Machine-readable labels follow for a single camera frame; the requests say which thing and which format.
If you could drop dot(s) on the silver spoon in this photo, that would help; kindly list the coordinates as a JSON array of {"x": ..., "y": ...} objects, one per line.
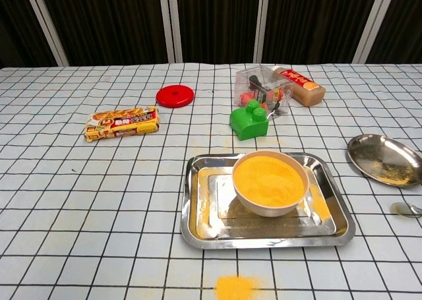
[{"x": 403, "y": 209}]

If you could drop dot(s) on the red round disc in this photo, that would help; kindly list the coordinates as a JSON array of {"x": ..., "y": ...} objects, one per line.
[{"x": 174, "y": 96}]

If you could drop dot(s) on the bowl of yellow powder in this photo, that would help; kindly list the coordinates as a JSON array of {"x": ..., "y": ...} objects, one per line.
[{"x": 268, "y": 181}]

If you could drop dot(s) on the stainless steel tray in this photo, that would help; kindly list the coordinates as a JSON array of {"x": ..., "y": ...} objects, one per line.
[{"x": 263, "y": 240}]

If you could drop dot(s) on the small steel plate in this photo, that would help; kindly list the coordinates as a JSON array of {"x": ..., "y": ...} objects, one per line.
[{"x": 382, "y": 158}]

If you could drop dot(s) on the green toy block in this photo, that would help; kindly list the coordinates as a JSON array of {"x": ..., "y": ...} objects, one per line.
[{"x": 247, "y": 123}]

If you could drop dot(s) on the clear plastic box with toys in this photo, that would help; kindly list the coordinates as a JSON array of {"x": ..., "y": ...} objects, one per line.
[{"x": 260, "y": 82}]

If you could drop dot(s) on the yellow snack package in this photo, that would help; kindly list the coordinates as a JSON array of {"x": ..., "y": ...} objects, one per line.
[{"x": 122, "y": 124}]

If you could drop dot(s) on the brown drink bottle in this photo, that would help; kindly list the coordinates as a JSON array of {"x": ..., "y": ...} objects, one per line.
[{"x": 306, "y": 89}]

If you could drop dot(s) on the checkered white tablecloth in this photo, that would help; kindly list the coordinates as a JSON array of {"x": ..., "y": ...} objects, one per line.
[{"x": 82, "y": 198}]

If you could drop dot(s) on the spilled yellow powder pile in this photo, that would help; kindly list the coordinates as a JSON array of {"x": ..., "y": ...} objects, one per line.
[{"x": 237, "y": 288}]

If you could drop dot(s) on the black folding screen white frame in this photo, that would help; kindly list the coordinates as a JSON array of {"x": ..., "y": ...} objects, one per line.
[{"x": 115, "y": 19}]

